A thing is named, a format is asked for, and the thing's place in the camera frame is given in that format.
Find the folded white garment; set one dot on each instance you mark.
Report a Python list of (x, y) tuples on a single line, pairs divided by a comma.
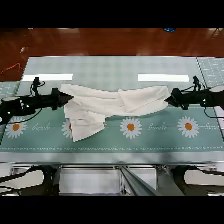
[(220, 116)]

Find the white shirt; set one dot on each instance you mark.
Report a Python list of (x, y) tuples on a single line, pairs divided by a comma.
[(100, 103)]

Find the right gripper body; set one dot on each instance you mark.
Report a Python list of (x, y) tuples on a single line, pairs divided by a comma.
[(178, 98)]

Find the silver frame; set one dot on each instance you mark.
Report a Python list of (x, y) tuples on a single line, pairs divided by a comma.
[(100, 180)]

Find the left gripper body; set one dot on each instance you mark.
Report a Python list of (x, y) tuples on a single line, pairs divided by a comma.
[(59, 98)]

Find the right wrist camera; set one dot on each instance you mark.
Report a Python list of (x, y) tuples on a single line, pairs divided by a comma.
[(196, 83)]

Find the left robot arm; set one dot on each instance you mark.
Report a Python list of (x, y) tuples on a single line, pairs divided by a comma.
[(20, 105)]

